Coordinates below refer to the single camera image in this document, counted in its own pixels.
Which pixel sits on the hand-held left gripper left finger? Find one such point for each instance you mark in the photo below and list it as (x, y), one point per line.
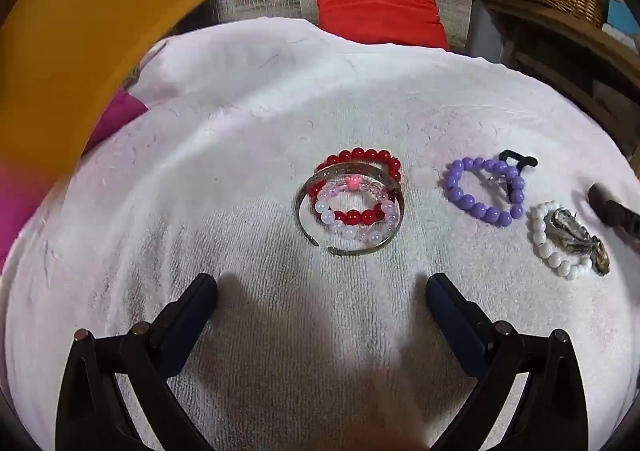
(192, 311)

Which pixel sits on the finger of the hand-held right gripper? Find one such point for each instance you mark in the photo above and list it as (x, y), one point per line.
(607, 208)

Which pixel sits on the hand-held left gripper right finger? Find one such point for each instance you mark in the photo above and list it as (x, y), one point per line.
(452, 316)

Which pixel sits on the metal cuff bangle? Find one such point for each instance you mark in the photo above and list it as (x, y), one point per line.
(300, 216)

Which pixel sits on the orange cardboard box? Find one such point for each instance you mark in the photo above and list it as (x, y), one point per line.
(75, 31)

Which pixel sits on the wooden shelf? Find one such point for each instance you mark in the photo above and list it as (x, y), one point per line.
(565, 41)

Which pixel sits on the pink cushion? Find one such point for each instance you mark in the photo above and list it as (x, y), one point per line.
(117, 113)

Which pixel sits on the patterned brown cloth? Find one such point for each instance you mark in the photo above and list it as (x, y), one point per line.
(136, 76)

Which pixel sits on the red cushion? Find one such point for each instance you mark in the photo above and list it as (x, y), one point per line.
(375, 6)

